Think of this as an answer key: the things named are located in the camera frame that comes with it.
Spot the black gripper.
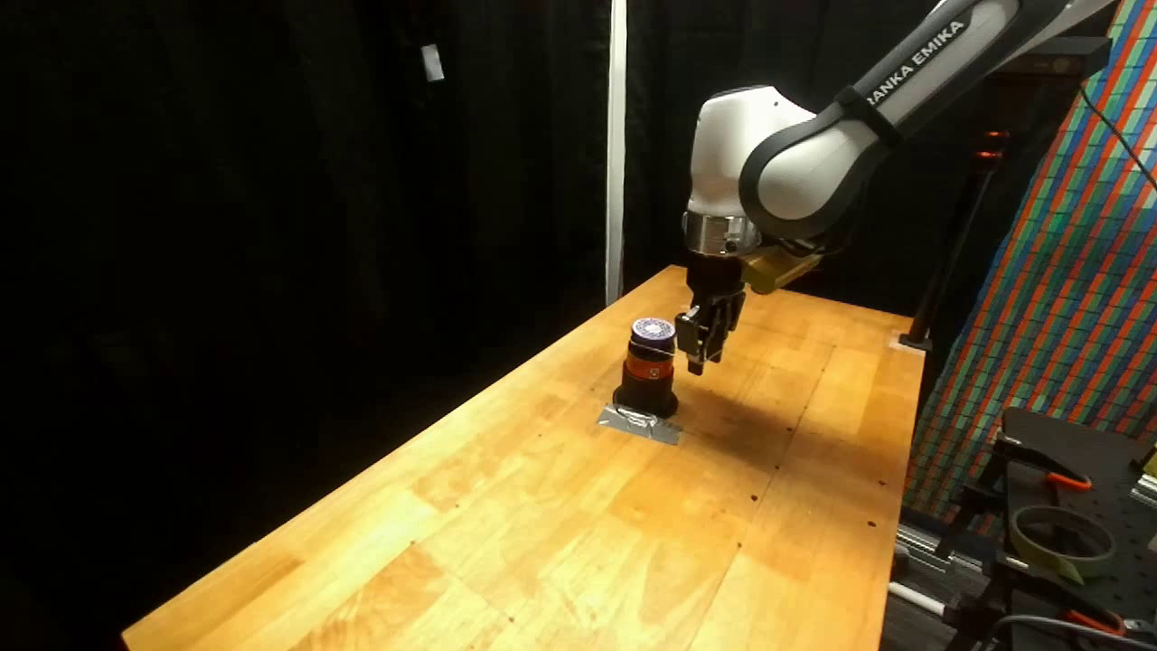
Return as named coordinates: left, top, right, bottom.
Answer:
left=673, top=249, right=754, bottom=378

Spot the brown jar with white lid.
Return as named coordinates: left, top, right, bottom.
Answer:
left=614, top=314, right=682, bottom=418

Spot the white vertical pole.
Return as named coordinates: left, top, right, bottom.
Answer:
left=601, top=0, right=632, bottom=307

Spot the black stand pole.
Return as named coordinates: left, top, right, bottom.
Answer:
left=897, top=123, right=1015, bottom=353

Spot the colourful striped cloth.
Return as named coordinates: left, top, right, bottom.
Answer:
left=907, top=0, right=1157, bottom=523

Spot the yellowish masking tape roll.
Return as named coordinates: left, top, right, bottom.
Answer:
left=1006, top=497, right=1125, bottom=583

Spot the white tag on curtain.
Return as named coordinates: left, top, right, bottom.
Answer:
left=415, top=38, right=448, bottom=85

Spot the black metal plate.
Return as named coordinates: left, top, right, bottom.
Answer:
left=996, top=406, right=1157, bottom=516

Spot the black curtain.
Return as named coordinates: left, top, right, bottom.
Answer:
left=0, top=0, right=1029, bottom=651

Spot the aluminium rail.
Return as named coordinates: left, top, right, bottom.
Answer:
left=886, top=514, right=1006, bottom=620

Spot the black clamp with orange handle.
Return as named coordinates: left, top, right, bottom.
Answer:
left=989, top=430, right=1100, bottom=497
left=996, top=559, right=1139, bottom=640

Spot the white cable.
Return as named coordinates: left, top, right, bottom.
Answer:
left=984, top=606, right=1157, bottom=651

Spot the black cable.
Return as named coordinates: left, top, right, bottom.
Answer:
left=1079, top=77, right=1157, bottom=191

